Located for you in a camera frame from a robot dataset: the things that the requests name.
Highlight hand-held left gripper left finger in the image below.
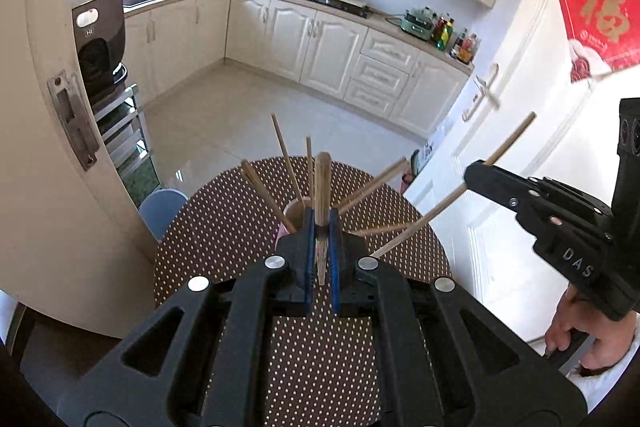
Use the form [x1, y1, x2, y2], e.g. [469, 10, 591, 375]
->
[57, 208, 316, 427]

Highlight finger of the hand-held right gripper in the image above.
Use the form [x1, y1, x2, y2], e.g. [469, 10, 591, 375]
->
[463, 160, 546, 222]

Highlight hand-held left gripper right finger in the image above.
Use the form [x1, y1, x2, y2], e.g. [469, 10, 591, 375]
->
[327, 208, 588, 427]

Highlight pink chopstick cup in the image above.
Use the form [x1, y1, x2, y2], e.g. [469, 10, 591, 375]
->
[275, 201, 317, 244]

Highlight bamboo chopstick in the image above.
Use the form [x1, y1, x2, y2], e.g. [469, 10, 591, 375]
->
[314, 152, 332, 285]
[371, 112, 537, 259]

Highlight group of bamboo chopsticks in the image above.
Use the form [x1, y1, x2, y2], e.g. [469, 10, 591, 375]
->
[241, 113, 418, 238]

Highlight person's right forearm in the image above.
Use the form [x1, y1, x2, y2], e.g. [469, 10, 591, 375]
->
[575, 352, 640, 414]

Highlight person's right hand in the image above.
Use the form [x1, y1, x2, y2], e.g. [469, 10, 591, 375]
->
[544, 282, 640, 370]

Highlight white door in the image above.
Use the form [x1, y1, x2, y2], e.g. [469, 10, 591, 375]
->
[402, 0, 640, 348]

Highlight cluster of condiment bottles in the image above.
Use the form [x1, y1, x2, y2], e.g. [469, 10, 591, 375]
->
[431, 12, 482, 65]

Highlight blue stool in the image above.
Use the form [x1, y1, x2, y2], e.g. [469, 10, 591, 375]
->
[138, 188, 190, 243]

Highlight green countertop appliance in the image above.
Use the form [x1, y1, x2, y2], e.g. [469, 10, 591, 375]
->
[400, 9, 438, 42]

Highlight beige kitchen countertop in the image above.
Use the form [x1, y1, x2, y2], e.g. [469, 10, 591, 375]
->
[122, 0, 473, 75]

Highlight cream kitchen base cabinets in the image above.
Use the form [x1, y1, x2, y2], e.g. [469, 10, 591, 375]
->
[122, 0, 473, 138]

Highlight metal shelf rack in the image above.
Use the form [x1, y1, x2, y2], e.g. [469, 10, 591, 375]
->
[92, 82, 161, 208]

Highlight metal door strike plate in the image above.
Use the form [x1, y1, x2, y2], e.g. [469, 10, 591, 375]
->
[47, 71, 98, 172]

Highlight cream door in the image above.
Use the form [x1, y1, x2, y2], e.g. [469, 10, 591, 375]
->
[0, 0, 166, 338]

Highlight black water dispenser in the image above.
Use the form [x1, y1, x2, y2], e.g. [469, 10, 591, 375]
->
[71, 0, 128, 95]

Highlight metal door handle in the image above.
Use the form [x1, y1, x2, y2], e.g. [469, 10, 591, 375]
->
[462, 63, 501, 122]

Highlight red wall poster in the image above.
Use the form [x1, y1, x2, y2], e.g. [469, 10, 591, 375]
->
[556, 0, 640, 84]

